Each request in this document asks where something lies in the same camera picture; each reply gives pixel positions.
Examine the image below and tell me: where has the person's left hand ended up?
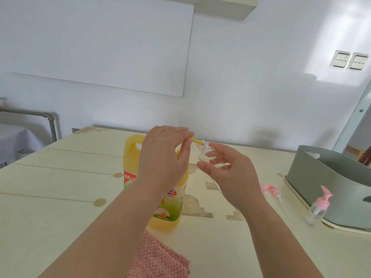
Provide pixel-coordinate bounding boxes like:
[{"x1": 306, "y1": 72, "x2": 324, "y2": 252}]
[{"x1": 135, "y1": 125, "x2": 195, "y2": 190}]

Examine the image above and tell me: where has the white door frame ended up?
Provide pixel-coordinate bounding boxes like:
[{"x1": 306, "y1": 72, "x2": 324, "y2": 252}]
[{"x1": 332, "y1": 81, "x2": 371, "y2": 154}]

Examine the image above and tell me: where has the small clear plastic bottle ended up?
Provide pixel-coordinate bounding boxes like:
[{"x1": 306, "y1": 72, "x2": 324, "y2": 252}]
[
  {"x1": 196, "y1": 140, "x2": 232, "y2": 197},
  {"x1": 304, "y1": 204, "x2": 327, "y2": 228}
]

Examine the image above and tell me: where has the dark wooden chair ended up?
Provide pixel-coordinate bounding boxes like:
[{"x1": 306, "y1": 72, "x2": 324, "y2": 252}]
[{"x1": 356, "y1": 147, "x2": 371, "y2": 168}]

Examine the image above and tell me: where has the pink textured cloth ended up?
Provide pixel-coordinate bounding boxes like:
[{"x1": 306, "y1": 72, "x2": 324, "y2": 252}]
[{"x1": 127, "y1": 230, "x2": 191, "y2": 278}]

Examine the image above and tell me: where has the yellow detergent jug with pump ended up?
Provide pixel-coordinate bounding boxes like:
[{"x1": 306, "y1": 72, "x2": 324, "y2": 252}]
[{"x1": 123, "y1": 134, "x2": 203, "y2": 232}]

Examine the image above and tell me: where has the white wall switch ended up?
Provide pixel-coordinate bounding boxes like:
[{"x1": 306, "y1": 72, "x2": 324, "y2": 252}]
[
  {"x1": 329, "y1": 50, "x2": 351, "y2": 68},
  {"x1": 347, "y1": 52, "x2": 369, "y2": 71}
]

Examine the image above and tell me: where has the person's left forearm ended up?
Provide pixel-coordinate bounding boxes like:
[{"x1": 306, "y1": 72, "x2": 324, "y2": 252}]
[{"x1": 37, "y1": 179, "x2": 168, "y2": 278}]

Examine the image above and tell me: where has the white tablecloth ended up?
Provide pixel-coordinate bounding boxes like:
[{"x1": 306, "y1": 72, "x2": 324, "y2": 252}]
[{"x1": 0, "y1": 124, "x2": 46, "y2": 165}]

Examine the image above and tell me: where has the grey-green plastic basket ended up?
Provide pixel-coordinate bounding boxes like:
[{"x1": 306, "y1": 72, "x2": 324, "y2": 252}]
[{"x1": 287, "y1": 145, "x2": 371, "y2": 231}]

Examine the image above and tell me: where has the white wall board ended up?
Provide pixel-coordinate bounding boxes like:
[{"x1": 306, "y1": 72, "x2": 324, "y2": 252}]
[{"x1": 0, "y1": 0, "x2": 195, "y2": 98}]

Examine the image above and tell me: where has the person's right forearm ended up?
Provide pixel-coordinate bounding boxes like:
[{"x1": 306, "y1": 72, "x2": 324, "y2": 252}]
[{"x1": 240, "y1": 199, "x2": 325, "y2": 278}]

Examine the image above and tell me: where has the grey metal pipe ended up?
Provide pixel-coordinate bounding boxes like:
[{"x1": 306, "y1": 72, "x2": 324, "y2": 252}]
[{"x1": 0, "y1": 108, "x2": 58, "y2": 142}]

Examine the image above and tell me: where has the person's right hand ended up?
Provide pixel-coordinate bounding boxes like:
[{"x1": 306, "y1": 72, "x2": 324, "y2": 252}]
[{"x1": 196, "y1": 142, "x2": 260, "y2": 213}]

